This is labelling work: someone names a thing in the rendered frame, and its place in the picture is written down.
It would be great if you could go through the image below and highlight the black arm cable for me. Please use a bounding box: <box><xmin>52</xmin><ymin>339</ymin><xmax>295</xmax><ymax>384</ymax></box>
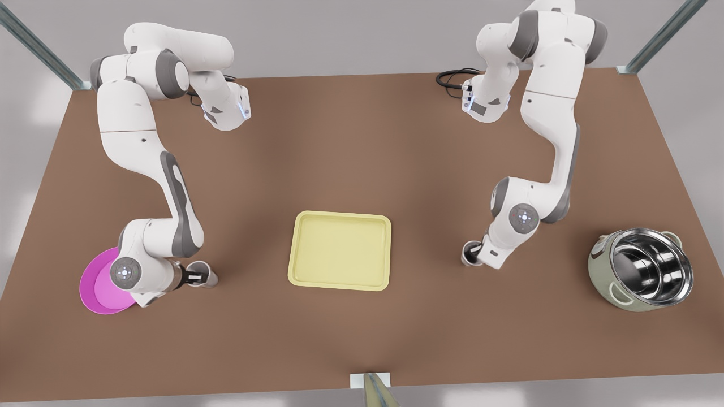
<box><xmin>187</xmin><ymin>74</ymin><xmax>239</xmax><ymax>107</ymax></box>
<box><xmin>436</xmin><ymin>68</ymin><xmax>482</xmax><ymax>101</ymax></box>

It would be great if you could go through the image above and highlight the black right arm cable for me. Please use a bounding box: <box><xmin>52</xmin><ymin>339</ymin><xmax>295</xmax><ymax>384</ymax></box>
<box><xmin>187</xmin><ymin>74</ymin><xmax>239</xmax><ymax>107</ymax></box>

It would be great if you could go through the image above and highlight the green pot with steel interior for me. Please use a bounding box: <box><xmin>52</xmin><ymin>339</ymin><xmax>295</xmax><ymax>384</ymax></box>
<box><xmin>587</xmin><ymin>227</ymin><xmax>695</xmax><ymax>313</ymax></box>

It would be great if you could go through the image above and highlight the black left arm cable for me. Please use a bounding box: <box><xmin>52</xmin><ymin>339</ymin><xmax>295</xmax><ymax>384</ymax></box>
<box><xmin>436</xmin><ymin>68</ymin><xmax>482</xmax><ymax>101</ymax></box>

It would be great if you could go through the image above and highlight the silver frame post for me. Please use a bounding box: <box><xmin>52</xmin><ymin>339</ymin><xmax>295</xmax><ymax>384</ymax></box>
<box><xmin>350</xmin><ymin>371</ymin><xmax>400</xmax><ymax>407</ymax></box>
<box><xmin>616</xmin><ymin>0</ymin><xmax>709</xmax><ymax>76</ymax></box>
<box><xmin>0</xmin><ymin>5</ymin><xmax>92</xmax><ymax>92</ymax></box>

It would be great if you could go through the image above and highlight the pale yellow rectangular tray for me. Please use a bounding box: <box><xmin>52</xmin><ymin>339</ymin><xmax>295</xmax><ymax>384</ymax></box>
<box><xmin>287</xmin><ymin>210</ymin><xmax>393</xmax><ymax>292</ymax></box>

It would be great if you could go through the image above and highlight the pink plate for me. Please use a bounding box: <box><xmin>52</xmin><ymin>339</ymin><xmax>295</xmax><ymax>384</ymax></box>
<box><xmin>79</xmin><ymin>246</ymin><xmax>140</xmax><ymax>315</ymax></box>

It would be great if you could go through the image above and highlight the white IKEA cup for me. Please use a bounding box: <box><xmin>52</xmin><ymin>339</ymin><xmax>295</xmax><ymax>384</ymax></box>
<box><xmin>187</xmin><ymin>260</ymin><xmax>219</xmax><ymax>289</ymax></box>
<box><xmin>460</xmin><ymin>240</ymin><xmax>485</xmax><ymax>267</ymax></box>

